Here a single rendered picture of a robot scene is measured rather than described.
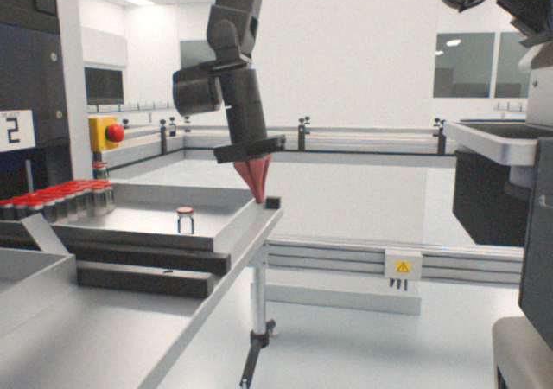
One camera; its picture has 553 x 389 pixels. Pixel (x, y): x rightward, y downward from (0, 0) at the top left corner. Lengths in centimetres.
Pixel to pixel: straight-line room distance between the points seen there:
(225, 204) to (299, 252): 87
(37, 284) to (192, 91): 35
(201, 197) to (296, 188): 141
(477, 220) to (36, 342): 49
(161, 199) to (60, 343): 45
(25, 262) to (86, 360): 18
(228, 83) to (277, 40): 150
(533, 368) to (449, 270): 110
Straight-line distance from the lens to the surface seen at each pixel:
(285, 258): 162
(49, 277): 45
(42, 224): 56
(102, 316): 42
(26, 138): 80
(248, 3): 64
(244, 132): 63
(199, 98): 65
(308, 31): 211
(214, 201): 76
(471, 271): 163
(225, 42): 62
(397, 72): 208
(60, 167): 91
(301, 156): 149
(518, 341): 58
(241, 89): 63
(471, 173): 58
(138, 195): 82
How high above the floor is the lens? 107
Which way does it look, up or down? 11 degrees down
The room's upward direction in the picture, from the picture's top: straight up
